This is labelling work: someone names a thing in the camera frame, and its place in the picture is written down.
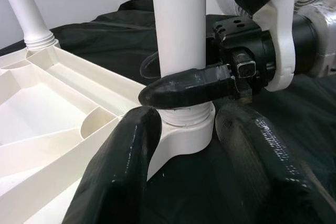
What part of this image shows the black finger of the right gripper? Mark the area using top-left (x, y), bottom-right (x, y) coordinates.
top-left (138, 64), bottom-right (236, 110)
top-left (140, 50), bottom-right (161, 79)

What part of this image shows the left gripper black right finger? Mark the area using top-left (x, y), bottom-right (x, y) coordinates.
top-left (215, 103), bottom-right (336, 224)

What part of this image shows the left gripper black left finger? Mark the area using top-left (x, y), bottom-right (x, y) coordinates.
top-left (62, 105), bottom-right (162, 224)

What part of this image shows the white plastic table leg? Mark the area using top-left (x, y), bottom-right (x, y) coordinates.
top-left (150, 0), bottom-right (216, 127)
top-left (0, 0), bottom-right (57, 51)

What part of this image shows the white plastic table top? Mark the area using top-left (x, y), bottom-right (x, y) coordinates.
top-left (0, 39), bottom-right (216, 224)

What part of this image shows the black cloth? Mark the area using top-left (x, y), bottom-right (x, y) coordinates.
top-left (0, 0), bottom-right (336, 224)

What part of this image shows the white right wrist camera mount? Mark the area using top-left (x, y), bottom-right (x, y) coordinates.
top-left (223, 0), bottom-right (296, 92)

